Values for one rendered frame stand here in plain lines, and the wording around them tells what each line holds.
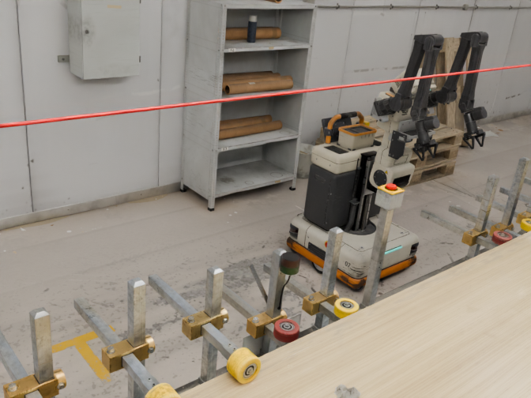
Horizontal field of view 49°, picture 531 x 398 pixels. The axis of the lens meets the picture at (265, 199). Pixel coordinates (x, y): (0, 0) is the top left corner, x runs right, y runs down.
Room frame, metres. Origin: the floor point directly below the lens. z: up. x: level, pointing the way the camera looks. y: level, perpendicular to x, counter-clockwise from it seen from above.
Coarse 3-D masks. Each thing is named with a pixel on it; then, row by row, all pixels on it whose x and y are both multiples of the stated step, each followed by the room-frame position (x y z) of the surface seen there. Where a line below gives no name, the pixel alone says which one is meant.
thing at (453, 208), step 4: (452, 208) 2.77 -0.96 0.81; (456, 208) 2.76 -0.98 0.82; (460, 208) 2.76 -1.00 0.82; (456, 212) 2.75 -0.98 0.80; (460, 212) 2.74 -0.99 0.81; (464, 212) 2.72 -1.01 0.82; (468, 212) 2.72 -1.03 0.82; (464, 216) 2.72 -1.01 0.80; (468, 216) 2.70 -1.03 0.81; (472, 216) 2.69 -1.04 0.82; (476, 216) 2.68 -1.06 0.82; (472, 220) 2.68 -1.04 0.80; (488, 220) 2.65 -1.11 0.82; (488, 224) 2.62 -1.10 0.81; (492, 224) 2.61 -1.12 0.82; (488, 228) 2.61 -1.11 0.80; (508, 232) 2.54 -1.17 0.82; (512, 232) 2.54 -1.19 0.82; (512, 236) 2.52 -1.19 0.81; (516, 236) 2.51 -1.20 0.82
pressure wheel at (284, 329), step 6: (276, 324) 1.50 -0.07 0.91; (282, 324) 1.51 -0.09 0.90; (288, 324) 1.52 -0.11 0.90; (294, 324) 1.51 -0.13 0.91; (276, 330) 1.48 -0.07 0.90; (282, 330) 1.48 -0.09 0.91; (288, 330) 1.48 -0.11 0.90; (294, 330) 1.48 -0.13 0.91; (276, 336) 1.47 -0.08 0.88; (282, 336) 1.46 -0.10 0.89; (288, 336) 1.46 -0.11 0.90; (294, 336) 1.47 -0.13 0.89; (288, 342) 1.46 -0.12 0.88
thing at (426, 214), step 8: (424, 216) 2.60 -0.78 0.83; (432, 216) 2.57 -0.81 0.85; (440, 216) 2.57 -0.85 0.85; (440, 224) 2.53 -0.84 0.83; (448, 224) 2.50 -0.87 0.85; (456, 224) 2.50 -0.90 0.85; (456, 232) 2.46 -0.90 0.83; (480, 240) 2.37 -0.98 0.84; (488, 240) 2.36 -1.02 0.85; (488, 248) 2.34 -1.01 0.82
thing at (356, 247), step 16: (304, 224) 3.50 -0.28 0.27; (288, 240) 3.57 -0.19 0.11; (304, 240) 3.46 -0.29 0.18; (320, 240) 3.36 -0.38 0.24; (352, 240) 3.33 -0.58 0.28; (368, 240) 3.35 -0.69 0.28; (400, 240) 3.40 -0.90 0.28; (416, 240) 3.48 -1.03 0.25; (304, 256) 3.44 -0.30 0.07; (320, 256) 3.34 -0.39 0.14; (352, 256) 3.16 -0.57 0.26; (368, 256) 3.17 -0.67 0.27; (384, 256) 3.26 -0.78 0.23; (400, 256) 3.37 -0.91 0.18; (352, 272) 3.13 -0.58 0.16; (384, 272) 3.27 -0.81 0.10
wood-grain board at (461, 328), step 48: (528, 240) 2.30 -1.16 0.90; (432, 288) 1.82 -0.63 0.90; (480, 288) 1.86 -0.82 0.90; (528, 288) 1.89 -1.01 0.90; (336, 336) 1.48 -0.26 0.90; (384, 336) 1.51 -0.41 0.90; (432, 336) 1.53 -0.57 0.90; (480, 336) 1.56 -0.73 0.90; (528, 336) 1.58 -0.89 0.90; (240, 384) 1.23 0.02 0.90; (288, 384) 1.25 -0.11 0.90; (336, 384) 1.27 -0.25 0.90; (384, 384) 1.29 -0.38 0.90; (432, 384) 1.31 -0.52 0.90; (480, 384) 1.33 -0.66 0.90; (528, 384) 1.35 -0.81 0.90
